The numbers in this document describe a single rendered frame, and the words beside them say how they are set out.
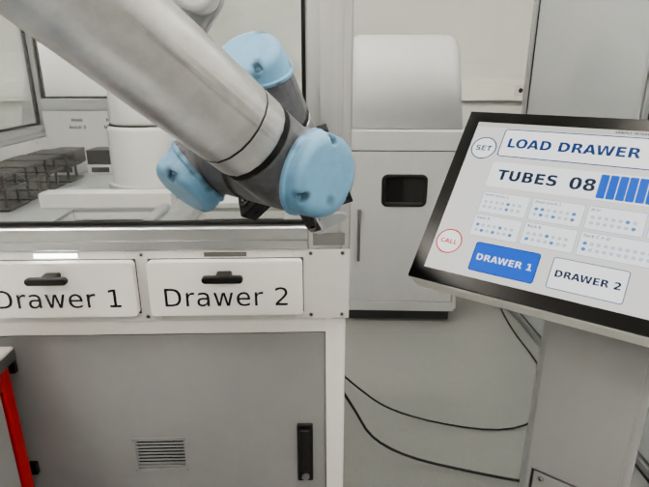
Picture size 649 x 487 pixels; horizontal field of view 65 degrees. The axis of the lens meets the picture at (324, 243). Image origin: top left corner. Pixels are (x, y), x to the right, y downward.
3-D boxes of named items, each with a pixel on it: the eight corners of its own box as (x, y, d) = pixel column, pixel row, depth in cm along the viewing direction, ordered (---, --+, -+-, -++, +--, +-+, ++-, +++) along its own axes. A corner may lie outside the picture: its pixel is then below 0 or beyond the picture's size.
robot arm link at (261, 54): (192, 71, 54) (239, 17, 57) (235, 139, 63) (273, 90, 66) (247, 89, 51) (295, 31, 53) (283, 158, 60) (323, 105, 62)
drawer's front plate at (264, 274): (302, 314, 99) (302, 261, 96) (151, 316, 98) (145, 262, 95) (302, 310, 101) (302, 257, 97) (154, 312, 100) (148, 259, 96)
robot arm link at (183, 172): (192, 179, 46) (262, 93, 49) (136, 163, 54) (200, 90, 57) (242, 230, 52) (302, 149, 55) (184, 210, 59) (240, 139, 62)
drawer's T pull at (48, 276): (66, 286, 92) (65, 278, 92) (23, 286, 92) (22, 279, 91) (74, 278, 95) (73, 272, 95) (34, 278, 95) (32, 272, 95)
